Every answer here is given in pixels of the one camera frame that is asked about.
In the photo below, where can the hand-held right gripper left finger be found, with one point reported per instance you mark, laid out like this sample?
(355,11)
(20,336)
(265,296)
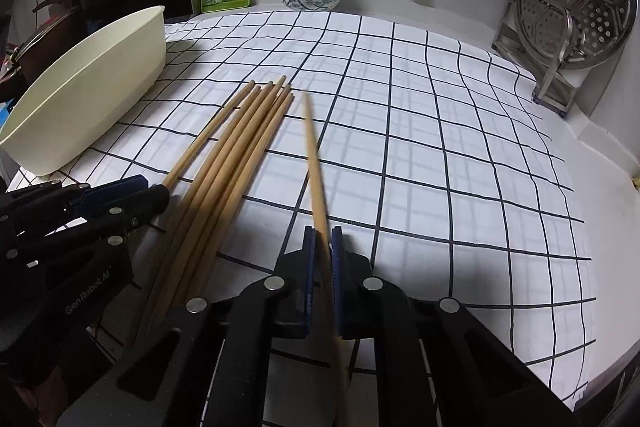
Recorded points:
(310,277)

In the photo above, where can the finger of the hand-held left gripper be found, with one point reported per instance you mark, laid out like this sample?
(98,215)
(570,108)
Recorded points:
(145,204)
(120,187)

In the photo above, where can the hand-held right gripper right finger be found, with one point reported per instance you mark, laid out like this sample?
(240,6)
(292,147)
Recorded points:
(337,287)

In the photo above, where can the single bamboo chopstick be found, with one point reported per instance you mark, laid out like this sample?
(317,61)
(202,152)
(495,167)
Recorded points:
(315,187)

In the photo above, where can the cream oval basin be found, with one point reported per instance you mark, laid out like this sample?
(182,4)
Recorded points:
(75,107)

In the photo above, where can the bundle of bamboo chopsticks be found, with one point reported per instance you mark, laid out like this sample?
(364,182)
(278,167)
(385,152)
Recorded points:
(225,157)

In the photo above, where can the blue white card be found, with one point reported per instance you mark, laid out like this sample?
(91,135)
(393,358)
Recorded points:
(4,117)

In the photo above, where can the brown cooking pot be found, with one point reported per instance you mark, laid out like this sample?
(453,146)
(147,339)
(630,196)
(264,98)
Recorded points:
(35,72)

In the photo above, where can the white black checked cloth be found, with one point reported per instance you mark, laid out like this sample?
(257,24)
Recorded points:
(425,157)

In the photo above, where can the grey pot lid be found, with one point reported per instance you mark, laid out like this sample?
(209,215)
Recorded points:
(50,29)

